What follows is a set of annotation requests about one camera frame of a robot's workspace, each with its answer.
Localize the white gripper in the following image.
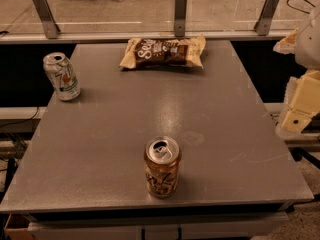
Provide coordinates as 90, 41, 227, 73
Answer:
273, 4, 320, 139

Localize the orange soda can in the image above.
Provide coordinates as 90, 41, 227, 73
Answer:
144, 136, 182, 198

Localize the brown chip bag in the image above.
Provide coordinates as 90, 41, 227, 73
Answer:
120, 35, 206, 69

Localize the white 7up can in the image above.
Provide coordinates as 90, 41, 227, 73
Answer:
43, 52, 80, 101

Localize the cardboard box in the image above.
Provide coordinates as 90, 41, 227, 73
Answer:
4, 214, 35, 240

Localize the right metal bracket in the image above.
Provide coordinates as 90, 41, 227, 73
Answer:
254, 0, 280, 36

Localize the metal bracket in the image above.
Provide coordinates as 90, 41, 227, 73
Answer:
32, 0, 60, 39
254, 0, 280, 36
174, 0, 187, 37

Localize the middle metal bracket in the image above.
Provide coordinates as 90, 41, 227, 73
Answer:
174, 0, 187, 37

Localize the left metal bracket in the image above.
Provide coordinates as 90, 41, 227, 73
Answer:
32, 0, 60, 39

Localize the black cable at left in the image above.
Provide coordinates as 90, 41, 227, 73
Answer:
0, 106, 41, 129

